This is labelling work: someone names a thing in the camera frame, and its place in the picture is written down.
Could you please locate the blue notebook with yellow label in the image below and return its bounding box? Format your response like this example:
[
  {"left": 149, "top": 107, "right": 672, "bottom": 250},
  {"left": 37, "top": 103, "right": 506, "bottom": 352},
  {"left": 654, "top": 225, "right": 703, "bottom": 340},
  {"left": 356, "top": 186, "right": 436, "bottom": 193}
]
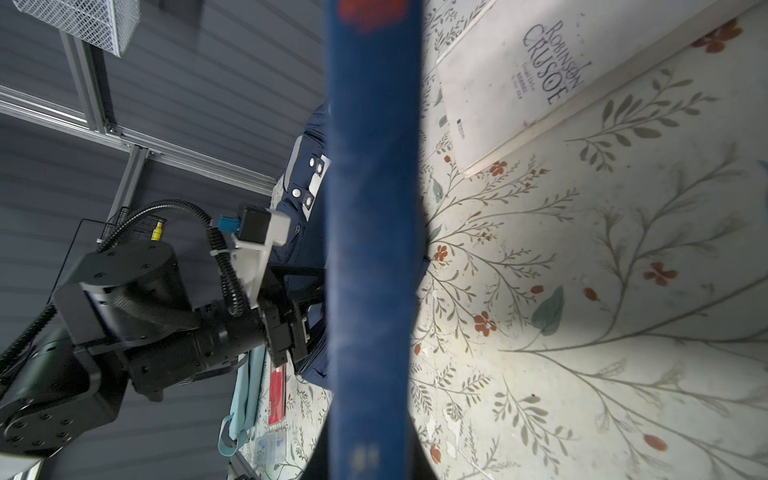
[{"left": 326, "top": 1, "right": 423, "bottom": 479}]

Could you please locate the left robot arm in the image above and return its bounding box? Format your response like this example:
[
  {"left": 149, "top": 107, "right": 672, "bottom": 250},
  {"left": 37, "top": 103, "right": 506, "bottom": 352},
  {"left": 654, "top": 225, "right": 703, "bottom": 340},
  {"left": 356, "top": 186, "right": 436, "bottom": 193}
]
[{"left": 1, "top": 240, "right": 324, "bottom": 479}]

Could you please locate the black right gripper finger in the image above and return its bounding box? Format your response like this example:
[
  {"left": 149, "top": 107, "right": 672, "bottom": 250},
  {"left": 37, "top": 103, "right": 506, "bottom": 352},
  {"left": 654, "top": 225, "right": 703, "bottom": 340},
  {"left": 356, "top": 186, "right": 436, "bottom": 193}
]
[{"left": 408, "top": 417, "right": 437, "bottom": 480}]

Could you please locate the white mesh wall basket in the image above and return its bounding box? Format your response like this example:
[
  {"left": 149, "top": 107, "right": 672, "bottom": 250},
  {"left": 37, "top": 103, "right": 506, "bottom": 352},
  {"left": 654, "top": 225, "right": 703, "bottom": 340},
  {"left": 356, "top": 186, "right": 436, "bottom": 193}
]
[{"left": 14, "top": 0, "right": 141, "bottom": 58}]

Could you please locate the light blue pouch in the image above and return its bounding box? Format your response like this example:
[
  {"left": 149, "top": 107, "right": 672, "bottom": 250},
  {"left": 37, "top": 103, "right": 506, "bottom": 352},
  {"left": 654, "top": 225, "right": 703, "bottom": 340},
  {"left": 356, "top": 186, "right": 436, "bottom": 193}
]
[{"left": 218, "top": 345, "right": 267, "bottom": 457}]

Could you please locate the clear plastic pen bag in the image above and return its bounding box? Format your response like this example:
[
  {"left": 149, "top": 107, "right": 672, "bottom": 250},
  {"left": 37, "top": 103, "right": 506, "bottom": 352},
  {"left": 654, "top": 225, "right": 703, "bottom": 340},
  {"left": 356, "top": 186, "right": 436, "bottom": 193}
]
[{"left": 254, "top": 430, "right": 288, "bottom": 474}]

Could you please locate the white Robinson Crusoe book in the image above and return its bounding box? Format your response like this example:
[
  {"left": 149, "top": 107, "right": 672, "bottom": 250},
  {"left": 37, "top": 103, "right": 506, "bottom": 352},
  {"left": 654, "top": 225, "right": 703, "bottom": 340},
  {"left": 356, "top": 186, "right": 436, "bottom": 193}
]
[{"left": 436, "top": 1, "right": 755, "bottom": 175}]

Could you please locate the red card pack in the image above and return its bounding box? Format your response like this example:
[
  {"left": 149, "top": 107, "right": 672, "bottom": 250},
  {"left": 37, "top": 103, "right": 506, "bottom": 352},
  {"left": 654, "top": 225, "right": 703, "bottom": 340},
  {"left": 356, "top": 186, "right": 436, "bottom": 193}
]
[{"left": 268, "top": 365, "right": 286, "bottom": 425}]

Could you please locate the navy blue student backpack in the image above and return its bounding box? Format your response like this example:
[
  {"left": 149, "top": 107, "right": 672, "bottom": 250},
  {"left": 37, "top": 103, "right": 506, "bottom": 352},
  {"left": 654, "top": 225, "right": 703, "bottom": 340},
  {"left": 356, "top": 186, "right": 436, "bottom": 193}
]
[{"left": 271, "top": 104, "right": 430, "bottom": 390}]

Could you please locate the left black corrugated cable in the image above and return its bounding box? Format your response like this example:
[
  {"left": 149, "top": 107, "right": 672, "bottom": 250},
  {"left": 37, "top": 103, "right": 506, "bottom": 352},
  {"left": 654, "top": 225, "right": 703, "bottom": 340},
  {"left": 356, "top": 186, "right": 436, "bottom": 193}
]
[{"left": 0, "top": 199, "right": 247, "bottom": 376}]

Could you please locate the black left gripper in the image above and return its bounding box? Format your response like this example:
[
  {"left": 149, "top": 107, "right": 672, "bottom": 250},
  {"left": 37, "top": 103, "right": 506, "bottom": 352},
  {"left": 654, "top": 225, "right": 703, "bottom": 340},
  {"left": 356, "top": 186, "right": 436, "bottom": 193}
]
[{"left": 257, "top": 266, "right": 329, "bottom": 480}]

